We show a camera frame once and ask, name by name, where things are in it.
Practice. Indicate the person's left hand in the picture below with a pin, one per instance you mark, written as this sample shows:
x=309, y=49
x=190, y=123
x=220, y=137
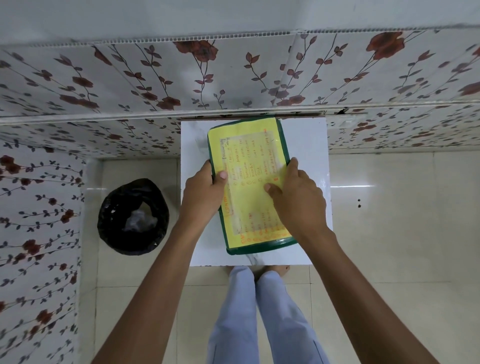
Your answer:
x=200, y=198

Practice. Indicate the person's right hand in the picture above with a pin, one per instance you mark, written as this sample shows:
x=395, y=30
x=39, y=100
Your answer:
x=300, y=204

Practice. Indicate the person's left thumb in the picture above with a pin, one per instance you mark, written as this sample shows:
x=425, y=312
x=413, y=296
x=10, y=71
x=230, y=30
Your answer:
x=219, y=179

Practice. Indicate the person's right thumb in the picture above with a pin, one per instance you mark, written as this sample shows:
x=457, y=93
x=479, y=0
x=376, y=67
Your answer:
x=291, y=168

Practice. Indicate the green box with yellow label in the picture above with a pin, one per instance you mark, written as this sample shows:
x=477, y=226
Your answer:
x=249, y=180

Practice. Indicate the person's right forearm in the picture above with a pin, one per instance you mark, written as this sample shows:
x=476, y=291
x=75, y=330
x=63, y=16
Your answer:
x=365, y=300

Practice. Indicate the person's left forearm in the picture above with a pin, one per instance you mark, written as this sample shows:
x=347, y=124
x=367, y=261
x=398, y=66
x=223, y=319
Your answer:
x=144, y=296

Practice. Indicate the crumpled white paper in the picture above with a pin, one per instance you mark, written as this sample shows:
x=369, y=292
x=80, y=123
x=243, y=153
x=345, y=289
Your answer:
x=139, y=221

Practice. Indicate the black bin with bag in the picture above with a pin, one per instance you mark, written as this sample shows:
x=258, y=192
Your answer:
x=131, y=217

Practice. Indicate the person's light blue trousers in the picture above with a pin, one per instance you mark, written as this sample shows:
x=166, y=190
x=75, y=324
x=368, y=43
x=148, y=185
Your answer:
x=264, y=318

